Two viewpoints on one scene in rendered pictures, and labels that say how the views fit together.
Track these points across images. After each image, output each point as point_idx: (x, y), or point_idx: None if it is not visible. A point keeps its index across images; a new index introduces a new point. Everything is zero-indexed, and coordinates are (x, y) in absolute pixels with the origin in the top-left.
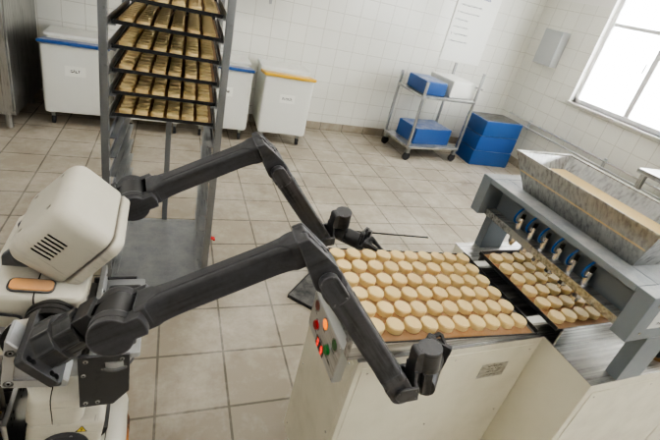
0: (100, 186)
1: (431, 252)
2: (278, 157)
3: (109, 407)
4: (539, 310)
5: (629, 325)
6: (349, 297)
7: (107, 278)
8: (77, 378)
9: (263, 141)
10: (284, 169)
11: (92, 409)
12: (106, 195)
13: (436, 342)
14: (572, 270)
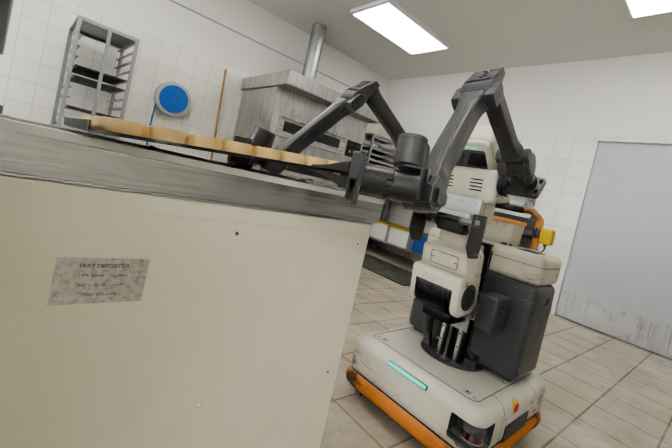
0: (484, 130)
1: (219, 139)
2: (467, 79)
3: (428, 292)
4: (1, 106)
5: (7, 31)
6: (333, 100)
7: (478, 211)
8: (437, 242)
9: (481, 71)
10: (458, 88)
11: (423, 262)
12: (476, 132)
13: (258, 126)
14: None
